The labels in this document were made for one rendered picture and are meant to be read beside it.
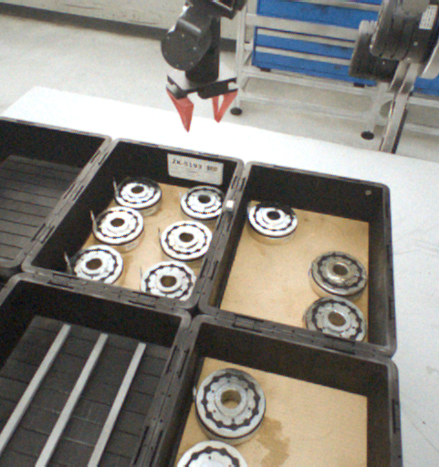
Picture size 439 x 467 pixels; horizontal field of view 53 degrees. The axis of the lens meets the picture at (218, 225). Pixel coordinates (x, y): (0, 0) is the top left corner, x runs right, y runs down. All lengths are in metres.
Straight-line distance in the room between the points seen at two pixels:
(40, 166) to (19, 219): 0.18
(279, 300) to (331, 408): 0.21
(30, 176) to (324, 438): 0.83
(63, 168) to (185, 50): 0.57
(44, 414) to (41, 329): 0.15
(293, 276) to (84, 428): 0.44
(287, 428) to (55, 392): 0.36
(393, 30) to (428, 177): 0.52
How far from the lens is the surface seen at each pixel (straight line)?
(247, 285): 0.84
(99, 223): 0.93
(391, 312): 0.75
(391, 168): 1.43
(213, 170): 0.97
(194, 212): 0.93
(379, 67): 1.58
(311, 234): 0.95
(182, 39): 0.65
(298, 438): 0.72
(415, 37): 1.07
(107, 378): 0.76
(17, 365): 0.81
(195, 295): 0.70
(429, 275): 1.15
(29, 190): 1.09
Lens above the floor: 1.50
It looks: 45 degrees down
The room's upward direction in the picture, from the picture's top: 3 degrees clockwise
